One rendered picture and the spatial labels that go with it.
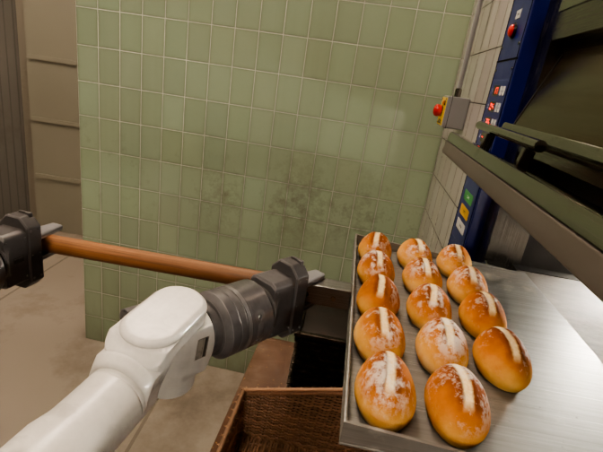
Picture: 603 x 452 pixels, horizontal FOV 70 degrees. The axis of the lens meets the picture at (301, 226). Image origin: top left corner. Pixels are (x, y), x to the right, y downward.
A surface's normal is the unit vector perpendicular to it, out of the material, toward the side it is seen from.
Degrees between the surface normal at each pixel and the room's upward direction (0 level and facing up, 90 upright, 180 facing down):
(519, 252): 90
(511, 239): 90
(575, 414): 1
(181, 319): 7
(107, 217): 90
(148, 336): 7
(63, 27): 90
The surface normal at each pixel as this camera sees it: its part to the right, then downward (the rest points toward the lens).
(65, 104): -0.09, 0.32
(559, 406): 0.12, -0.94
